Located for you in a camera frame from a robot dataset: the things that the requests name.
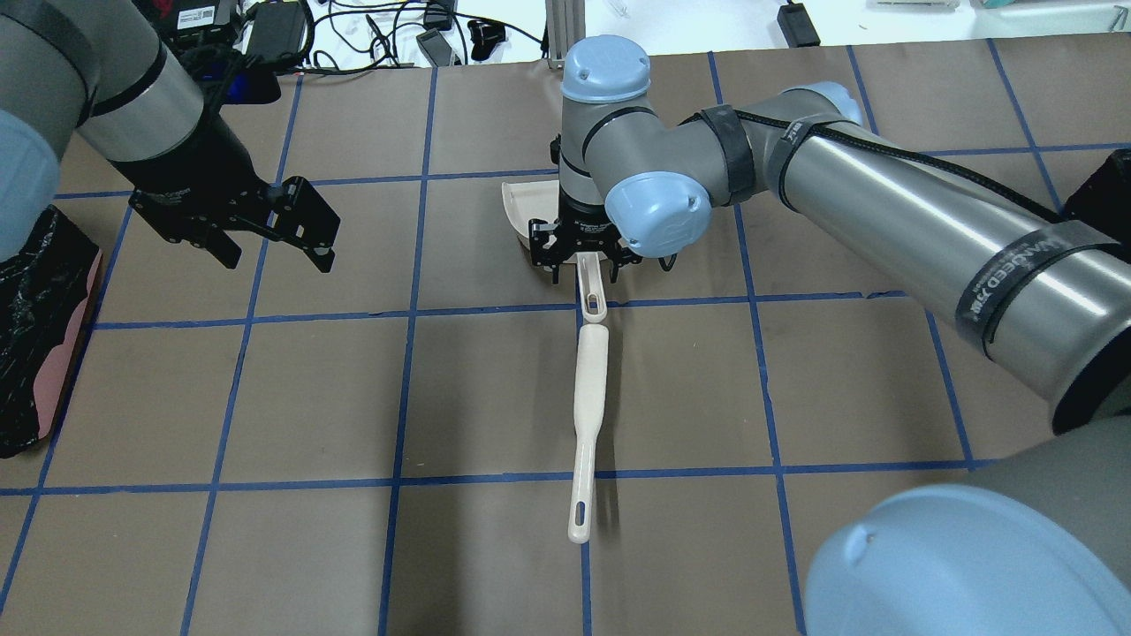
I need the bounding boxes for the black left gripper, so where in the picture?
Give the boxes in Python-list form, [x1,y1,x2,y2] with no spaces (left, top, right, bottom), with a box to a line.
[128,114,340,273]

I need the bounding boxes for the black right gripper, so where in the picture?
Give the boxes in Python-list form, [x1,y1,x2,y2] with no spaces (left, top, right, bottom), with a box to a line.
[527,199,641,284]

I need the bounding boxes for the beige plastic dustpan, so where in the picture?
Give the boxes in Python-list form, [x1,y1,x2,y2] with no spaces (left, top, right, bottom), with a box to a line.
[501,181,619,323]

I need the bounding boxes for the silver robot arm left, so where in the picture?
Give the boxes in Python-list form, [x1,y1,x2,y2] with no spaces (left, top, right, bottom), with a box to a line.
[1,1,340,273]

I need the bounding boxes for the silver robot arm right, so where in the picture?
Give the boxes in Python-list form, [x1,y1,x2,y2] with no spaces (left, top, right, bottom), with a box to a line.
[528,35,1128,635]

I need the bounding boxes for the black bag lined bin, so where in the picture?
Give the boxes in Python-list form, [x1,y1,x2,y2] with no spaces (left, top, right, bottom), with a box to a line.
[1,206,102,458]

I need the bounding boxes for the black power adapter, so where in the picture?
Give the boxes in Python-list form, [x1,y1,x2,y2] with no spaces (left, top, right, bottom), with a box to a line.
[243,1,312,70]

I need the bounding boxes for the aluminium frame post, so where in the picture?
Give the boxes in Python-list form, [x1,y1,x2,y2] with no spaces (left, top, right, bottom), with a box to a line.
[544,0,586,70]

